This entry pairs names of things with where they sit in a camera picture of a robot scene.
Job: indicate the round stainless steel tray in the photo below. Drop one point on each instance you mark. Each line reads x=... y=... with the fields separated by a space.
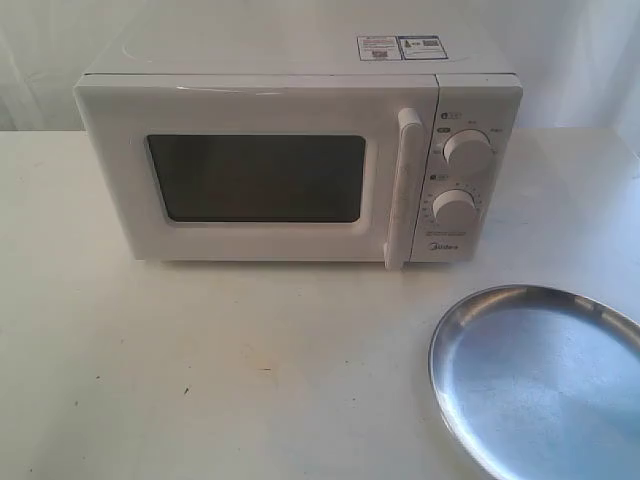
x=534 y=382

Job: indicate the white microwave oven body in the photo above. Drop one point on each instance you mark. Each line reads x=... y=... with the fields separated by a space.
x=471 y=95

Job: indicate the upper white control knob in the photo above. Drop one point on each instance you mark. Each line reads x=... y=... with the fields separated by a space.
x=468 y=151

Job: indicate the lower white control knob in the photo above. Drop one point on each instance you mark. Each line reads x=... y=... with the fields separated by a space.
x=454 y=208

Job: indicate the white control knob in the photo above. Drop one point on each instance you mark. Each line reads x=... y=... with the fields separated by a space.
x=454 y=208
x=468 y=151

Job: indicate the white microwave door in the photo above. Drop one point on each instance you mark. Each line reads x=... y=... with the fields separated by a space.
x=263 y=167

